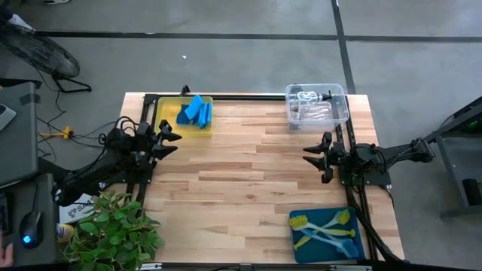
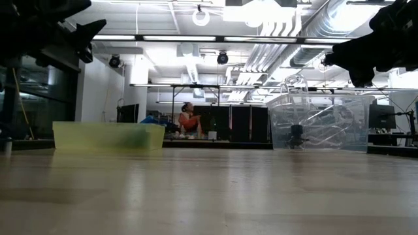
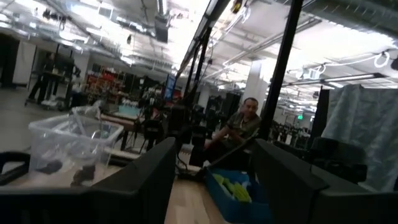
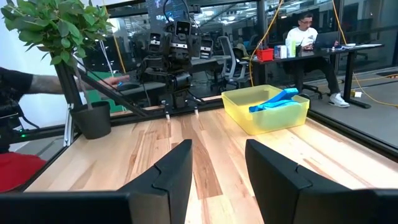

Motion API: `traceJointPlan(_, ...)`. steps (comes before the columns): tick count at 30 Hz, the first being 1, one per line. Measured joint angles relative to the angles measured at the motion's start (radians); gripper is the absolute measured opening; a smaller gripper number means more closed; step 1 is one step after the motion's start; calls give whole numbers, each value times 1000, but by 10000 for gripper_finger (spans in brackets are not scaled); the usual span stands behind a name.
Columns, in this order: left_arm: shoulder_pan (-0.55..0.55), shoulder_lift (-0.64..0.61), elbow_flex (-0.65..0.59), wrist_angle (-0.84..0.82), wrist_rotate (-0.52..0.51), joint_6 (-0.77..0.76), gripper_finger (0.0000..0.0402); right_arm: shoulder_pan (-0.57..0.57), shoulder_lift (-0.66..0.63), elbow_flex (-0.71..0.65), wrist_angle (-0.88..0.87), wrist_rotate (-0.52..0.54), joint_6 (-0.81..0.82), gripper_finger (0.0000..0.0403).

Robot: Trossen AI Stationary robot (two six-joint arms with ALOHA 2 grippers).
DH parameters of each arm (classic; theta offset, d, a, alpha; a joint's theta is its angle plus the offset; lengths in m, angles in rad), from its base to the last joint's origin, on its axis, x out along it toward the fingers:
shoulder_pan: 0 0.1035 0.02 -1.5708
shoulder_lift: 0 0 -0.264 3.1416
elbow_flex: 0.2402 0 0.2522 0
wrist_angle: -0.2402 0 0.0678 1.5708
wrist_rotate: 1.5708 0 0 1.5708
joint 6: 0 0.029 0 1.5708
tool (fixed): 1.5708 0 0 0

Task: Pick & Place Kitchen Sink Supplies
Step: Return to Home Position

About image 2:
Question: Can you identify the clear plastic storage bin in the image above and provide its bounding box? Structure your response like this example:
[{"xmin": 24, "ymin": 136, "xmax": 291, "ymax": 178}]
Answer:
[{"xmin": 266, "ymin": 93, "xmax": 376, "ymax": 154}]

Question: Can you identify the black background table frame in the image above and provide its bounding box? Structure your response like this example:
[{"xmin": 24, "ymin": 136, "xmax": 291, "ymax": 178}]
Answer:
[{"xmin": 129, "ymin": 83, "xmax": 418, "ymax": 117}]

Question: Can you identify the yellow plastic tray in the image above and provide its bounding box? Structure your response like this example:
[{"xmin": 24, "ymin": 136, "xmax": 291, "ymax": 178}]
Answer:
[{"xmin": 52, "ymin": 121, "xmax": 166, "ymax": 151}]

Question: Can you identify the black aluminium table frame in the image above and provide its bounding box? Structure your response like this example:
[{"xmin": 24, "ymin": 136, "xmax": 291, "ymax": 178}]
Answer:
[{"xmin": 0, "ymin": 138, "xmax": 418, "ymax": 159}]

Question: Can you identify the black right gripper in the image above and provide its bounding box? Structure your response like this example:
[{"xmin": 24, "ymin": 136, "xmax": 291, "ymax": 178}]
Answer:
[{"xmin": 330, "ymin": 0, "xmax": 412, "ymax": 88}]

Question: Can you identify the dark glass partition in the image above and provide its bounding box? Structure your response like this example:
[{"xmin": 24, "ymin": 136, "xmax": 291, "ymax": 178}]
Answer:
[{"xmin": 0, "ymin": 48, "xmax": 82, "ymax": 140}]

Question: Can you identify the black monitor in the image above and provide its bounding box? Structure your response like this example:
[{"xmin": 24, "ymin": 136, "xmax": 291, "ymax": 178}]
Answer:
[
  {"xmin": 116, "ymin": 103, "xmax": 140, "ymax": 124},
  {"xmin": 368, "ymin": 104, "xmax": 398, "ymax": 131}
]

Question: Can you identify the person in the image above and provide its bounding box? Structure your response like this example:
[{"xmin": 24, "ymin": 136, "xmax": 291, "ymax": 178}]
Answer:
[{"xmin": 178, "ymin": 101, "xmax": 204, "ymax": 140}]

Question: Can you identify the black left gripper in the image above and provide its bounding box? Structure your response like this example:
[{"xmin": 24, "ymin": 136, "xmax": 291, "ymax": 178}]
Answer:
[{"xmin": 12, "ymin": 0, "xmax": 108, "ymax": 66}]

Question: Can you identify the black ceiling-mounted camera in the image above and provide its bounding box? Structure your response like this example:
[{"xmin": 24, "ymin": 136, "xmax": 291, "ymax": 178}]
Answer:
[
  {"xmin": 216, "ymin": 51, "xmax": 230, "ymax": 66},
  {"xmin": 321, "ymin": 52, "xmax": 334, "ymax": 68},
  {"xmin": 108, "ymin": 54, "xmax": 122, "ymax": 70}
]

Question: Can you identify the white ring lamp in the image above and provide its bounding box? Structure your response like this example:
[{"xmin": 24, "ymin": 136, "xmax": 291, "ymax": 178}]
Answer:
[{"xmin": 191, "ymin": 4, "xmax": 212, "ymax": 28}]

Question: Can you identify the yellow cable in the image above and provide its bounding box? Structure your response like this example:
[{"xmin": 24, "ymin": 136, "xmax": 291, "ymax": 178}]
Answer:
[{"xmin": 12, "ymin": 67, "xmax": 35, "ymax": 140}]

